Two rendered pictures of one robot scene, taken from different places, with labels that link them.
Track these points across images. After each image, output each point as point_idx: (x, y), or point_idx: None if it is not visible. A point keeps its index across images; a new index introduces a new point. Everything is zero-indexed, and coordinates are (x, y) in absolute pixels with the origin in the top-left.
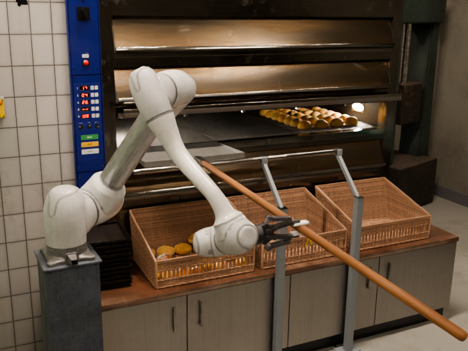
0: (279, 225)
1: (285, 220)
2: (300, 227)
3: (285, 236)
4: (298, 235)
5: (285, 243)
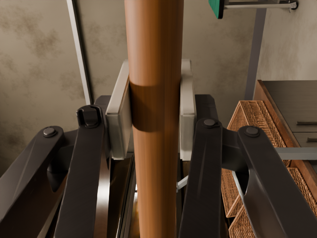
0: (61, 216)
1: (35, 167)
2: (135, 80)
3: (194, 157)
4: (201, 98)
5: (263, 156)
